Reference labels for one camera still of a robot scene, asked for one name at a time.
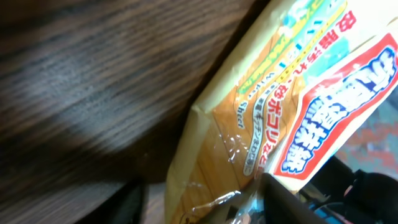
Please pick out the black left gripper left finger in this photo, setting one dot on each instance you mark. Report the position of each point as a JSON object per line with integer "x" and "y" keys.
{"x": 124, "y": 207}

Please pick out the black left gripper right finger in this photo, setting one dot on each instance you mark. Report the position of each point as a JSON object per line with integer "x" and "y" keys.
{"x": 282, "y": 207}

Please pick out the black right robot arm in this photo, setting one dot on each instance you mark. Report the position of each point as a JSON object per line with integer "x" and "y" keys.
{"x": 353, "y": 197}

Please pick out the yellow snack bag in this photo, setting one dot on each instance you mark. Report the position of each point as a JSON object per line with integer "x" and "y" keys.
{"x": 302, "y": 80}

